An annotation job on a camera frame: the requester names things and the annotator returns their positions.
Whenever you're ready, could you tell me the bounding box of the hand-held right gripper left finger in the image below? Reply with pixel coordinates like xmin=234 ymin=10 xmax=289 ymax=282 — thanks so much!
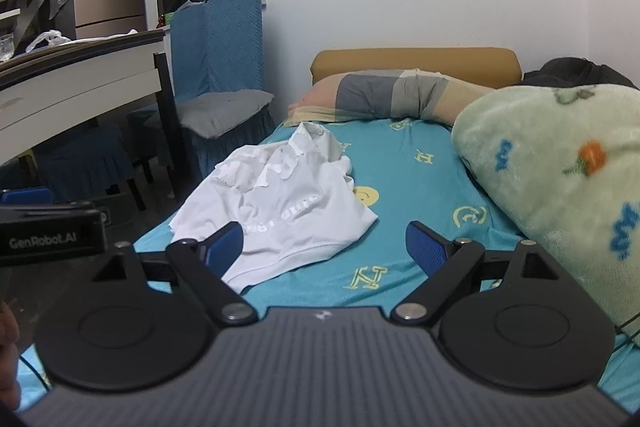
xmin=92 ymin=222 xmax=259 ymax=328

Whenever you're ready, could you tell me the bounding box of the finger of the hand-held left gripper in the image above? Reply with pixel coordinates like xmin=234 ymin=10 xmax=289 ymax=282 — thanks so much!
xmin=0 ymin=188 xmax=55 ymax=208

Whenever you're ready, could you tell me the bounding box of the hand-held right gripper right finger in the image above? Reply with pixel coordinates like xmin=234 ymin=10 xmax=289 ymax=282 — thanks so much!
xmin=391 ymin=221 xmax=562 ymax=323

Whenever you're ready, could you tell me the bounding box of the white printed t-shirt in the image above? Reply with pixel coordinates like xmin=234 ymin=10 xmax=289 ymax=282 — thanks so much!
xmin=170 ymin=122 xmax=379 ymax=295

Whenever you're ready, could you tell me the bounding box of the person's left hand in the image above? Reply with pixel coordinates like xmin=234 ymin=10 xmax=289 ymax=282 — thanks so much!
xmin=0 ymin=302 xmax=22 ymax=413

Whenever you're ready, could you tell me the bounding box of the teal printed bed sheet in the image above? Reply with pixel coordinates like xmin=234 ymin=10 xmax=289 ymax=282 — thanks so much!
xmin=132 ymin=117 xmax=640 ymax=413

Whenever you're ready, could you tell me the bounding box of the chair with dark blue cover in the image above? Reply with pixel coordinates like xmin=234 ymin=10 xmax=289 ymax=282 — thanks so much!
xmin=35 ymin=127 xmax=146 ymax=212

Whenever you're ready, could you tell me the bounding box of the white table with black legs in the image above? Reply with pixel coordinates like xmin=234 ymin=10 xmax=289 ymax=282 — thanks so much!
xmin=0 ymin=29 xmax=176 ymax=208

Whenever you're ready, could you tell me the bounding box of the grey seat cushion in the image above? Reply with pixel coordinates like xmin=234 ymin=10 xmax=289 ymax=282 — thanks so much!
xmin=179 ymin=89 xmax=276 ymax=140

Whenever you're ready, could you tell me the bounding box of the green printed fleece blanket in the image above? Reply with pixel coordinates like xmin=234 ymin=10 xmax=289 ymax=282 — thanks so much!
xmin=451 ymin=84 xmax=640 ymax=348

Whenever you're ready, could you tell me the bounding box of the white plastic bag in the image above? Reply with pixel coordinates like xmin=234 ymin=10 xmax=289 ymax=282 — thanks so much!
xmin=25 ymin=31 xmax=73 ymax=52

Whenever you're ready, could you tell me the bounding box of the grey and beige patchwork pillow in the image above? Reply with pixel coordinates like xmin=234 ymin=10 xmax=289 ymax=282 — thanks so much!
xmin=288 ymin=69 xmax=496 ymax=128

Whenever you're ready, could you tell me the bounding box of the black clothing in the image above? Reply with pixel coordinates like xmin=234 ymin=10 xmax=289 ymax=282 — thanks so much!
xmin=515 ymin=58 xmax=640 ymax=90

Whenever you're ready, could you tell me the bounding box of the black cable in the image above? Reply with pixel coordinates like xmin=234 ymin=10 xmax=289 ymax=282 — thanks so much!
xmin=612 ymin=314 xmax=640 ymax=350

